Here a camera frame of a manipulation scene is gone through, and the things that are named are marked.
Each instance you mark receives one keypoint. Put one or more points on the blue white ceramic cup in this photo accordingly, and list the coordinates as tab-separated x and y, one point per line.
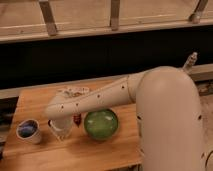
28	131

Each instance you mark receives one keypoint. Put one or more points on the metal bracket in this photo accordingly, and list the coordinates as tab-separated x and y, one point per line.
114	14
197	13
48	17

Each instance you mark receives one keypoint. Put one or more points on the white plastic bottle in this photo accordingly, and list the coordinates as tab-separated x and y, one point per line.
73	91

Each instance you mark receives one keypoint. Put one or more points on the middle metal bracket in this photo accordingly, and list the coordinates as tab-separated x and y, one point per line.
114	14

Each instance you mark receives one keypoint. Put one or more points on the green ceramic bowl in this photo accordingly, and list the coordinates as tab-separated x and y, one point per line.
101	125

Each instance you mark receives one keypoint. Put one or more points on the metal fixture on ledge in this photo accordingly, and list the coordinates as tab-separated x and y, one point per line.
190	62

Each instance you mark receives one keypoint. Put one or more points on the brown pine cone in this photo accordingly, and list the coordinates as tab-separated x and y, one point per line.
77	119

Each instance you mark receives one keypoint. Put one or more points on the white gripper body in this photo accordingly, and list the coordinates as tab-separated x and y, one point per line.
61	128

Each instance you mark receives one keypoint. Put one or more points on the left metal bracket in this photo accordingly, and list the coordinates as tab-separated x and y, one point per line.
48	17

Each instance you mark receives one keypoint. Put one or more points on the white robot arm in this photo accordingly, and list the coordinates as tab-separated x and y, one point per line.
168	103

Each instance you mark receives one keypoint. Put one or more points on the right metal bracket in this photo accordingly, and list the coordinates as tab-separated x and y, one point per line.
197	13

